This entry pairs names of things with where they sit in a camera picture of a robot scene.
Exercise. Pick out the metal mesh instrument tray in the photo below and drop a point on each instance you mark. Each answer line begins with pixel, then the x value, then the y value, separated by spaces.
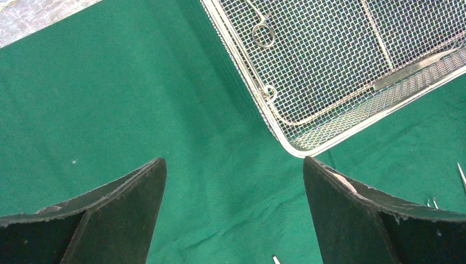
pixel 314 85

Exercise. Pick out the steel forceps with ring handles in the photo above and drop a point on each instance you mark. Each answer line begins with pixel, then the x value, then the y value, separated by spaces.
pixel 276 260

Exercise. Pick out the green surgical cloth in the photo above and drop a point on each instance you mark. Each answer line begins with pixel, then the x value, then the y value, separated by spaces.
pixel 93 96

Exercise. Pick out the flat steel tool in tray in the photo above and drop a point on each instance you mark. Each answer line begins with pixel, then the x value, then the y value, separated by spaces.
pixel 406 71

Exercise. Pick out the pointed steel tweezers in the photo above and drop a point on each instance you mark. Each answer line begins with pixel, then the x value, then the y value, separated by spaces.
pixel 463 178

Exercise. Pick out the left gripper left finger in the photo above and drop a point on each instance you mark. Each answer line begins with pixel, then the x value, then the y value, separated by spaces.
pixel 113 223

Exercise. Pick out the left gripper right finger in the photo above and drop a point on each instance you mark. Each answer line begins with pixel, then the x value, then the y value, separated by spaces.
pixel 357 223

